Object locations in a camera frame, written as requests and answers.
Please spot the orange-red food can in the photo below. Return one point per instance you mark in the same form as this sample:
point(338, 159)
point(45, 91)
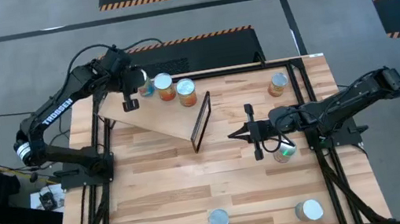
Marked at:
point(185, 87)

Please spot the beige label food can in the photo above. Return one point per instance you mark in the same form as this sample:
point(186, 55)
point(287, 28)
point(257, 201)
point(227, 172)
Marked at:
point(309, 210)

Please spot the small black device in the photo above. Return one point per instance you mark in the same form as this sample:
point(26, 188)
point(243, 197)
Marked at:
point(48, 200)

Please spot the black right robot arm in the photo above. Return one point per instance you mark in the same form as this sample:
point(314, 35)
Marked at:
point(360, 94)

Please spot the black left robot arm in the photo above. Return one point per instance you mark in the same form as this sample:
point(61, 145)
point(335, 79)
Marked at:
point(57, 111)

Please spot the wooden shelf with black legs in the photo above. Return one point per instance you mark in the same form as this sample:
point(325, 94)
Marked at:
point(153, 115)

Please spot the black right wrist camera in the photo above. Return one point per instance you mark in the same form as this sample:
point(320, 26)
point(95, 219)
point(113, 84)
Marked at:
point(282, 119)

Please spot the orange corn can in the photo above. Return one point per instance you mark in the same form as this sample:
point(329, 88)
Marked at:
point(278, 80)

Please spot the blue tomatoes can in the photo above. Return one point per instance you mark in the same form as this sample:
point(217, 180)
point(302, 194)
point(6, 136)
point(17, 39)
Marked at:
point(149, 89)

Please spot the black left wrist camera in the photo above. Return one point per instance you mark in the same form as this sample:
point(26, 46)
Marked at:
point(114, 59)

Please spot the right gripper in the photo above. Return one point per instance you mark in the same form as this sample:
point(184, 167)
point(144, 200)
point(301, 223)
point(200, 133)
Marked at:
point(262, 130)

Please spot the red can with white dots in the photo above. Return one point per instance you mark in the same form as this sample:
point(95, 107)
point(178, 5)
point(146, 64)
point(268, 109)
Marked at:
point(164, 82)

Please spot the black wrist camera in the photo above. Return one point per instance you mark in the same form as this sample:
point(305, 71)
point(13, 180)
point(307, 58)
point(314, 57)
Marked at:
point(114, 59)
point(282, 119)

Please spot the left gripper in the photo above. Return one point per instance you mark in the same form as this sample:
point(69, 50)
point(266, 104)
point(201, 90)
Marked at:
point(130, 105)

